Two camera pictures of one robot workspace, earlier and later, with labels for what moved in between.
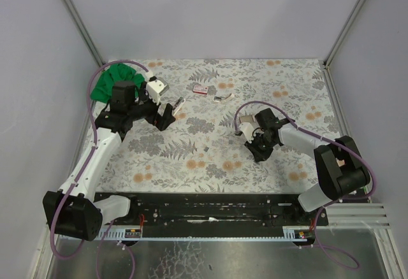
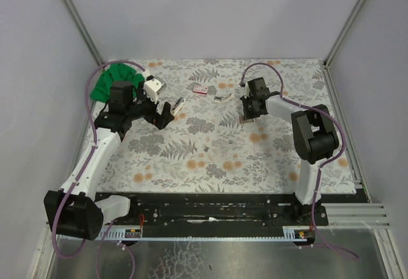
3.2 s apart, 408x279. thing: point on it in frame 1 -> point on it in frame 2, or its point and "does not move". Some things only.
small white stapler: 223,99 does not move
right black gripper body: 261,143 -> 249,112
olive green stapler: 178,106 does not move
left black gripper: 158,117 does not move
